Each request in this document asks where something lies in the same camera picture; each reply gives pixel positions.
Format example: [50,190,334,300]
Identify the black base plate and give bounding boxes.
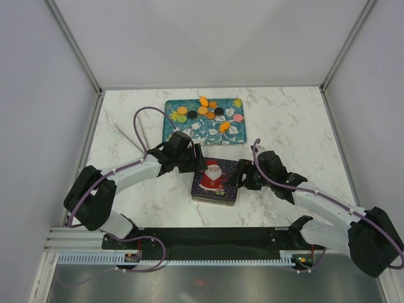
[100,226,328,261]

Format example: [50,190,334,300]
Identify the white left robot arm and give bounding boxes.
[63,131,206,249]

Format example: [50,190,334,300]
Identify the black round cookie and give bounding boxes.
[214,107,224,116]
[187,110,198,119]

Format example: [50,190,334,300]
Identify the orange round cookie left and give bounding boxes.
[177,107,187,115]

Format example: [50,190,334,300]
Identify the orange fish cookie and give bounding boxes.
[199,96,209,107]
[219,121,230,133]

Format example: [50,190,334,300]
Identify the orange fish cookie top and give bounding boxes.
[199,96,209,107]

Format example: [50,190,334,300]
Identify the orange round cookie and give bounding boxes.
[209,101,217,109]
[198,107,208,116]
[206,112,216,119]
[177,107,187,115]

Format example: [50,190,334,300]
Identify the pink round cookie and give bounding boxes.
[233,114,244,122]

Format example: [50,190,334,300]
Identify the orange round cookie lower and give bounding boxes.
[206,112,216,119]

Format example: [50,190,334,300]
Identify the white slotted cable duct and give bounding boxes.
[57,252,295,266]

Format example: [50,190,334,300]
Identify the teal floral tray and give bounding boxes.
[162,98,247,145]

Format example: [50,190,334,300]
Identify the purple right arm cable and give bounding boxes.
[251,138,404,271]

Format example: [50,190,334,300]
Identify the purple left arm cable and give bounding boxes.
[66,106,181,228]

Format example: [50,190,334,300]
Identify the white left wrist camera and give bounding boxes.
[182,128,194,138]

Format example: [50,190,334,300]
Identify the orange round cookie centre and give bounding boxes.
[198,107,208,116]

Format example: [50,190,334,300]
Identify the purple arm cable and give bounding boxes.
[66,106,181,228]
[251,138,404,271]

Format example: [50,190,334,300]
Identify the black round cookie left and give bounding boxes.
[187,110,198,119]

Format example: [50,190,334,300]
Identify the dark cookie tin box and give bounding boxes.
[192,195,237,207]

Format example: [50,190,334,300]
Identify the orange round cookie top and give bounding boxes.
[209,101,217,109]

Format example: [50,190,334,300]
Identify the gold tin lid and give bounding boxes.
[191,157,238,198]

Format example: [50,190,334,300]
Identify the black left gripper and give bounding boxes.
[175,144,208,174]

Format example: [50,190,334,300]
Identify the green round cookie tray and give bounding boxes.
[177,115,187,123]

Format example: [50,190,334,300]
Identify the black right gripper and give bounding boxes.
[225,159,273,191]

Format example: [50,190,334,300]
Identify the black round cookie right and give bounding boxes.
[214,107,224,116]

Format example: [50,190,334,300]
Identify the orange fish cookie centre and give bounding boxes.
[219,121,230,133]

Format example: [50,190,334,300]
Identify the metal tongs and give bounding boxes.
[114,115,150,151]

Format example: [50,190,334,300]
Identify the aluminium frame rail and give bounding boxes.
[44,227,104,253]

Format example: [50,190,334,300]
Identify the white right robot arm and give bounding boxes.
[230,148,403,278]

